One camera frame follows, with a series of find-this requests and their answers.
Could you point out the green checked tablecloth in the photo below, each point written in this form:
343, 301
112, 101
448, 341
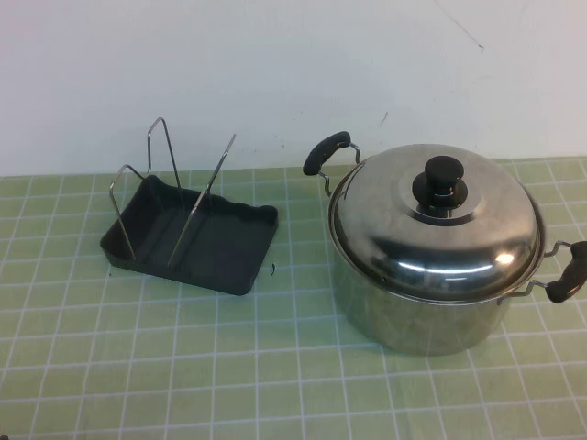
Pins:
229, 389

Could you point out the stainless steel pot lid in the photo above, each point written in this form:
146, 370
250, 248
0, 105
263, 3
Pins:
390, 220

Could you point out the black lid rack tray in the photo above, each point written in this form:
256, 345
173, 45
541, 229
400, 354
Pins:
229, 256

